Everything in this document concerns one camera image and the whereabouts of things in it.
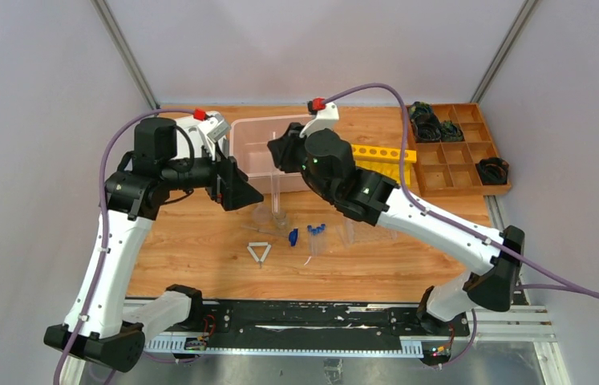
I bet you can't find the large glass test tube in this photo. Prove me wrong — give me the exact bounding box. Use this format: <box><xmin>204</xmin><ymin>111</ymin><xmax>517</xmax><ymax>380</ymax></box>
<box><xmin>270</xmin><ymin>132</ymin><xmax>283</xmax><ymax>217</ymax></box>

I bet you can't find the blue capped tube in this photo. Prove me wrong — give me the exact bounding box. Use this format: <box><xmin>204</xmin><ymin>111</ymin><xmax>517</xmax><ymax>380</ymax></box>
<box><xmin>310</xmin><ymin>227</ymin><xmax>319</xmax><ymax>257</ymax></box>
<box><xmin>307</xmin><ymin>225</ymin><xmax>314</xmax><ymax>257</ymax></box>
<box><xmin>313</xmin><ymin>225</ymin><xmax>324</xmax><ymax>256</ymax></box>
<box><xmin>318</xmin><ymin>224</ymin><xmax>327</xmax><ymax>253</ymax></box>

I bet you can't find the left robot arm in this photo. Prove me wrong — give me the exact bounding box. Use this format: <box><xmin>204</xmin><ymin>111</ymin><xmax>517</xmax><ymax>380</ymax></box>
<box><xmin>43</xmin><ymin>111</ymin><xmax>263</xmax><ymax>372</ymax></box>

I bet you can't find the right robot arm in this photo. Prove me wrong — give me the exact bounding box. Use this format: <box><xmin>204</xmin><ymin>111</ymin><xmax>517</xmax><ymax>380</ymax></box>
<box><xmin>267</xmin><ymin>123</ymin><xmax>524</xmax><ymax>335</ymax></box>

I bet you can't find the clear syringe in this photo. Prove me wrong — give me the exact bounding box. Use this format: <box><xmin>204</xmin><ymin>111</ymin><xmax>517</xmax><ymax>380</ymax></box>
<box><xmin>241</xmin><ymin>225</ymin><xmax>288</xmax><ymax>238</ymax></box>

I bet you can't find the pink plastic bin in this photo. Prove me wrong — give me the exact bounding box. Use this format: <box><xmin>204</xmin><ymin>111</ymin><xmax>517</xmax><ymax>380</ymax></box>
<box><xmin>229</xmin><ymin>115</ymin><xmax>312</xmax><ymax>194</ymax></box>

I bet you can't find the small glass flask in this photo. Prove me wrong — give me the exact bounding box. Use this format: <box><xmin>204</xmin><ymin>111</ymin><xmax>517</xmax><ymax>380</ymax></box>
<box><xmin>272</xmin><ymin>209</ymin><xmax>290</xmax><ymax>231</ymax></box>

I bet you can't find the white clay triangle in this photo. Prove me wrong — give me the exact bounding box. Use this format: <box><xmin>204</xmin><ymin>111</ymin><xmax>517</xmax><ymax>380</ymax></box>
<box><xmin>246</xmin><ymin>241</ymin><xmax>272</xmax><ymax>269</ymax></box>

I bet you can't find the blue clip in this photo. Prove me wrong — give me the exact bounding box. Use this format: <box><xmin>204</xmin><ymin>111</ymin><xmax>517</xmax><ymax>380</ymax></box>
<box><xmin>288</xmin><ymin>228</ymin><xmax>299</xmax><ymax>247</ymax></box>

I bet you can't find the yellow test tube rack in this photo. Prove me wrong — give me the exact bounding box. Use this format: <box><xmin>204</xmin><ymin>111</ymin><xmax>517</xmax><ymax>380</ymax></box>
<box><xmin>351</xmin><ymin>144</ymin><xmax>417</xmax><ymax>188</ymax></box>

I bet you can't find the clear acrylic tube rack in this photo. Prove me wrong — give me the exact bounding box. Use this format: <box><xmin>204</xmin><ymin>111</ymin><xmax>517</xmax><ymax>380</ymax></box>
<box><xmin>344</xmin><ymin>219</ymin><xmax>398</xmax><ymax>246</ymax></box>

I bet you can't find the rolled dark tie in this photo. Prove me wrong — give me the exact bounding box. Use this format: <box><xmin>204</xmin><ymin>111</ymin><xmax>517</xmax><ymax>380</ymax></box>
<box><xmin>408</xmin><ymin>101</ymin><xmax>441</xmax><ymax>143</ymax></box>

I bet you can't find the wooden compartment tray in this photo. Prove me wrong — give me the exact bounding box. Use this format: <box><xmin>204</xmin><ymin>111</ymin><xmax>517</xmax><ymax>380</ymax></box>
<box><xmin>407</xmin><ymin>103</ymin><xmax>512</xmax><ymax>197</ymax></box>

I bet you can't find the rolled green tie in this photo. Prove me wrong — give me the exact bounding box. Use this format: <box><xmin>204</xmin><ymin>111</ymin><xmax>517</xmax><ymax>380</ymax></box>
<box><xmin>439</xmin><ymin>120</ymin><xmax>464</xmax><ymax>142</ymax></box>

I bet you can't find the rolled black tie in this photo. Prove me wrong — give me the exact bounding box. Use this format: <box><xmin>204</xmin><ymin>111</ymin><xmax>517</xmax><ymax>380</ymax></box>
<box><xmin>476</xmin><ymin>157</ymin><xmax>510</xmax><ymax>185</ymax></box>

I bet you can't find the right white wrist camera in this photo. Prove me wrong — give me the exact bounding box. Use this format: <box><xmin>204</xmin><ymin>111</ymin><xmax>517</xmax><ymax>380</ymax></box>
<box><xmin>299</xmin><ymin>98</ymin><xmax>339</xmax><ymax>138</ymax></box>

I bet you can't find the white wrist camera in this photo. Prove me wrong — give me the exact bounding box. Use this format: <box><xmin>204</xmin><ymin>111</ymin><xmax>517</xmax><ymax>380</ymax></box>
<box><xmin>176</xmin><ymin>111</ymin><xmax>231</xmax><ymax>160</ymax></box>
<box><xmin>299</xmin><ymin>98</ymin><xmax>339</xmax><ymax>138</ymax></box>

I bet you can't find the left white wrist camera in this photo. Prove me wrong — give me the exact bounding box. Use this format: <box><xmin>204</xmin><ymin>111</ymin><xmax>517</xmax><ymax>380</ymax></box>
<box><xmin>176</xmin><ymin>111</ymin><xmax>231</xmax><ymax>160</ymax></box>

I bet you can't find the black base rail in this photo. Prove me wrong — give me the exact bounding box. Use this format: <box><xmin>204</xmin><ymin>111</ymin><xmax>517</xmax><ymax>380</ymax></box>
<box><xmin>145</xmin><ymin>299</ymin><xmax>472</xmax><ymax>363</ymax></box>

